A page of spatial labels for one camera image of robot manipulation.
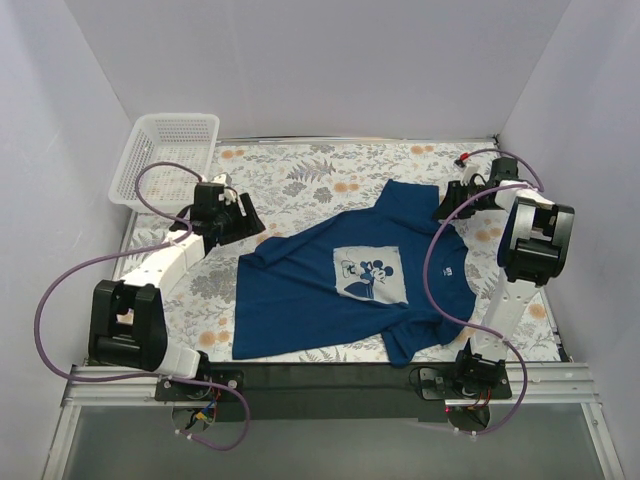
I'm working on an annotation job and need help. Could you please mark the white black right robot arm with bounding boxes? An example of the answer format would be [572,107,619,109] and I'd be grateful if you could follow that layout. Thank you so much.
[433,150,575,398]

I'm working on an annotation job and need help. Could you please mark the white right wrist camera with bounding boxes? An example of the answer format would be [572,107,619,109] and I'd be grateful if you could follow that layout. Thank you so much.
[454,153,479,185]

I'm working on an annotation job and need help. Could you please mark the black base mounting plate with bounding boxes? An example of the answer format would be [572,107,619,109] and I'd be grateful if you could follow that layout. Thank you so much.
[155,362,512,422]

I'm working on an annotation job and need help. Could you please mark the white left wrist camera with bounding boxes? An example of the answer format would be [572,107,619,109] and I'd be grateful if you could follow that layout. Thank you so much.
[210,173,239,205]

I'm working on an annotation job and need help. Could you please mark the blue printed t-shirt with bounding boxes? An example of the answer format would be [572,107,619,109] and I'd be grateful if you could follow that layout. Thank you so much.
[232,180,476,366]

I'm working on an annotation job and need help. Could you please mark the aluminium frame rail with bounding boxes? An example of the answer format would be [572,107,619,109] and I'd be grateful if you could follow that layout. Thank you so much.
[62,362,601,406]

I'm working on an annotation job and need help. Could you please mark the floral table cloth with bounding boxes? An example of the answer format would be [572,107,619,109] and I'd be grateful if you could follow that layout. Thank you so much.
[123,141,561,363]

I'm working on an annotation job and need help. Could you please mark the white plastic basket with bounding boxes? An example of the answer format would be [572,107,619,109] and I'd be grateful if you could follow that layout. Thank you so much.
[108,113,220,214]

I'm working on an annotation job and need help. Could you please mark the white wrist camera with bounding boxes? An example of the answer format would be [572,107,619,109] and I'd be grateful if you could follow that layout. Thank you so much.
[210,173,239,205]
[454,153,479,185]

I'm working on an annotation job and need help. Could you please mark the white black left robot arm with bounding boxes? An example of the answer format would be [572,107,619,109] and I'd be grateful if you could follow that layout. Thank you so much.
[88,182,265,400]

